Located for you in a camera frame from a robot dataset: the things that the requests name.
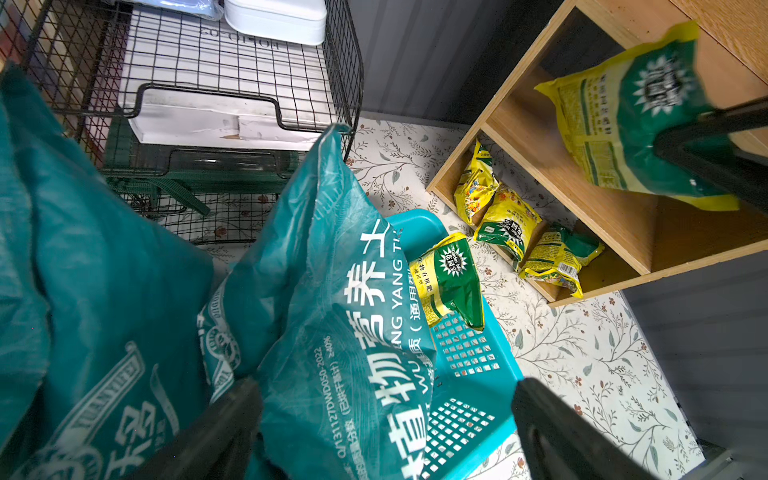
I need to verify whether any yellow fertilizer packet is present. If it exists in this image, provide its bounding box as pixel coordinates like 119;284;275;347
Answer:
519;223;605;299
474;185;542;263
454;140;499;227
535;21;740;212
409;232;485;332

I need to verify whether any floral table mat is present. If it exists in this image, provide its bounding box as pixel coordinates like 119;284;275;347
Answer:
197;116;706;480

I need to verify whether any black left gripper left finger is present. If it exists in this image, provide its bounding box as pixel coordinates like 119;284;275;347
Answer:
127;377;263;479

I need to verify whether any light blue pencil case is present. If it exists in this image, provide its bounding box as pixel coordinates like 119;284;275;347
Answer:
224;0;328;46

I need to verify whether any wooden shelf unit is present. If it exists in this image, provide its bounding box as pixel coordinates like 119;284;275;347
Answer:
428;1;767;298

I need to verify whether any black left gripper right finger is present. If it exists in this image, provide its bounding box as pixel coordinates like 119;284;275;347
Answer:
511;378;653;479

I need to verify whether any teal plastic basket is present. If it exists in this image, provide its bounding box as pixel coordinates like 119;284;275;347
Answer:
387;209;523;479

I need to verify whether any black wire desk organizer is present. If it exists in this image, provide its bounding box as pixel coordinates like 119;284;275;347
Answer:
1;1;364;244

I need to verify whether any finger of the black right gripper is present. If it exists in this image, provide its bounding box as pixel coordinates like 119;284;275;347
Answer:
652;98;768;214

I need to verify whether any teal fertilizer bag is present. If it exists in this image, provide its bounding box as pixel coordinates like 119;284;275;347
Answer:
197;125;436;479
1;64;215;479

